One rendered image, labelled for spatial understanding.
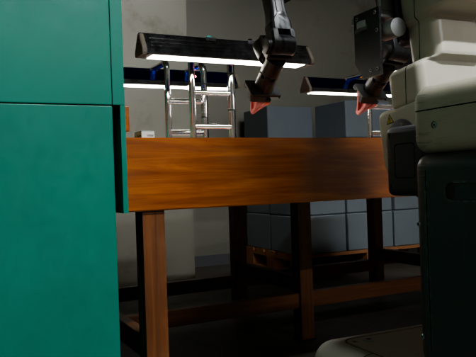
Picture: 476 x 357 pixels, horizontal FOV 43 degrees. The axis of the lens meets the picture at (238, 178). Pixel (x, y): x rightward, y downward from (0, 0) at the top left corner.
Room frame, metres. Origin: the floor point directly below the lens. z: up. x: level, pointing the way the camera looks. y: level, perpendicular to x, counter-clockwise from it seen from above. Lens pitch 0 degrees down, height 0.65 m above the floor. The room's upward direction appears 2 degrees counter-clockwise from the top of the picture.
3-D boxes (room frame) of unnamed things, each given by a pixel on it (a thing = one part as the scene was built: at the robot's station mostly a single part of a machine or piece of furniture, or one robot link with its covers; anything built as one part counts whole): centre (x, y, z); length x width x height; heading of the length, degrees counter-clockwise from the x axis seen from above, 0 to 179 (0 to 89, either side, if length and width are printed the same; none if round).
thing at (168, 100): (2.44, 0.23, 0.90); 0.20 x 0.19 x 0.45; 117
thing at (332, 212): (4.55, -0.74, 0.58); 1.18 x 0.78 x 1.16; 115
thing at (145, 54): (2.01, 0.01, 1.08); 0.62 x 0.08 x 0.07; 117
